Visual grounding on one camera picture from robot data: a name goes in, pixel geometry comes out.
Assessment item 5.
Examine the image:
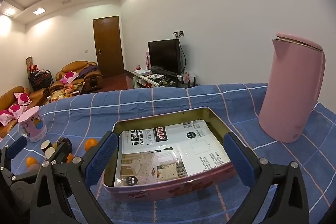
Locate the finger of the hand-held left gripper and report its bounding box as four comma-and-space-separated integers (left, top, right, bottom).
49, 145, 72, 166
0, 137, 27, 180

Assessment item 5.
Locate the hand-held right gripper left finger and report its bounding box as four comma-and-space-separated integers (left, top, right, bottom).
30, 131, 119, 224

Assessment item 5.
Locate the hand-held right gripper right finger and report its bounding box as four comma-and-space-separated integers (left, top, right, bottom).
223, 132, 310, 224

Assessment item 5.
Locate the dark passion fruit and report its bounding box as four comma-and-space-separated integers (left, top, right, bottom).
56, 137, 72, 153

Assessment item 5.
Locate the pink tin box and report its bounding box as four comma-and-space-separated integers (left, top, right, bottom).
103, 106, 238, 203

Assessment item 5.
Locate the pink cartoon mug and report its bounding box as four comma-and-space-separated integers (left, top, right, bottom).
17, 106, 48, 143

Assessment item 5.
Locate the pink floral cushion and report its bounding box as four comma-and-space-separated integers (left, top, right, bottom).
8, 105, 28, 117
0, 110, 17, 126
61, 71, 80, 84
13, 92, 31, 104

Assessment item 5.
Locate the brown leather sofa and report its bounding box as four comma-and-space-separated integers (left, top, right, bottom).
0, 86, 51, 138

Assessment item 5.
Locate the cluttered coffee table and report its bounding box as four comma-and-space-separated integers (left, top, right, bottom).
48, 82, 86, 103

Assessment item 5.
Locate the printed paper sheet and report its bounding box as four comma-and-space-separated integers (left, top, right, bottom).
114, 120, 231, 186

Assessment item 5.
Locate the black rack with clothes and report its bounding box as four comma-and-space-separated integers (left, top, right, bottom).
28, 64, 54, 92

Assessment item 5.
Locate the brown leather armchair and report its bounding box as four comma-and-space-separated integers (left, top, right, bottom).
49, 60, 103, 95

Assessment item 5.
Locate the blue plaid tablecloth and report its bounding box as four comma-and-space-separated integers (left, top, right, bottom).
0, 83, 334, 224

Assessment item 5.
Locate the purple blanket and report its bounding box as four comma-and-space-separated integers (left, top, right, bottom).
78, 64, 100, 78

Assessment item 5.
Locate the pink electric kettle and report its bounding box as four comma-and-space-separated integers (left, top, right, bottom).
259, 32, 326, 143

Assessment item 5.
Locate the white television stand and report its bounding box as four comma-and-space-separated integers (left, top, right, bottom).
132, 70, 184, 89

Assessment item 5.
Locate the black router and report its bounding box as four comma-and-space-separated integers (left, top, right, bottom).
177, 74, 197, 88

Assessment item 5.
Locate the pink flower bag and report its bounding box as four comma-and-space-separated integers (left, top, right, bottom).
183, 71, 197, 84

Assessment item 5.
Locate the brown wooden door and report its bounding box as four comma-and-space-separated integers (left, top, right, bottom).
93, 16, 125, 79

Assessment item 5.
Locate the black flat television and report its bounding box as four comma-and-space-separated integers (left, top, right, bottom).
147, 39, 182, 75

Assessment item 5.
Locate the black power cable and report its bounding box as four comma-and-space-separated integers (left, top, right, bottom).
172, 32, 188, 75

